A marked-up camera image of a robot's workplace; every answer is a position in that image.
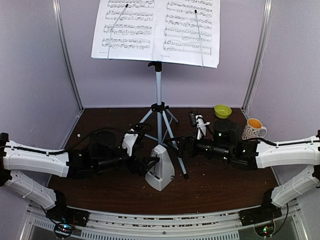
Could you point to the green bowl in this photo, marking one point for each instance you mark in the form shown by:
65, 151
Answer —
222, 111

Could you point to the white mug orange inside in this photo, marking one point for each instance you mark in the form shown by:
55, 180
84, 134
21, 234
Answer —
253, 129

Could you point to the white metronome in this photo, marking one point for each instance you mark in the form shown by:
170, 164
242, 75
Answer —
163, 172

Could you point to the aluminium corner post right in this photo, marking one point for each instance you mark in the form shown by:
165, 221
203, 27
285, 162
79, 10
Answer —
258, 60

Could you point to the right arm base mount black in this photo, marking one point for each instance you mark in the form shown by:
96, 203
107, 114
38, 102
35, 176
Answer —
258, 215

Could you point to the sheet music page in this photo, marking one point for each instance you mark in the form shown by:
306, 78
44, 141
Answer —
125, 30
188, 32

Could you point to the aluminium corner post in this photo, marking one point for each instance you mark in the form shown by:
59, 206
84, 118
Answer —
66, 55
258, 60

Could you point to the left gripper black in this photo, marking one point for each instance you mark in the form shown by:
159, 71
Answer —
143, 168

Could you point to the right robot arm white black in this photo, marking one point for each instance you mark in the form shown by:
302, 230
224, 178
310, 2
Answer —
256, 153

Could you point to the aluminium front rail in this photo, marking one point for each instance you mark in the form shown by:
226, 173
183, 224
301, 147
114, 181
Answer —
220, 225

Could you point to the light blue music stand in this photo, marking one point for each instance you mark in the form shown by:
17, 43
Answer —
164, 116

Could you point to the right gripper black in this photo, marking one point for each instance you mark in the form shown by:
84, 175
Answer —
189, 140

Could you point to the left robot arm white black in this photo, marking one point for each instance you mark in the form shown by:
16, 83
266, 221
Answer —
98, 156

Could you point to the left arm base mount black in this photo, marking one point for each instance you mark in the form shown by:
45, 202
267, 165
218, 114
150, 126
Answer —
72, 216

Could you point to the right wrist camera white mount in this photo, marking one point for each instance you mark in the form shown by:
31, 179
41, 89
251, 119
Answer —
197, 121

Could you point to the aluminium corner post left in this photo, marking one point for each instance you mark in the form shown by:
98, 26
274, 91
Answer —
66, 55

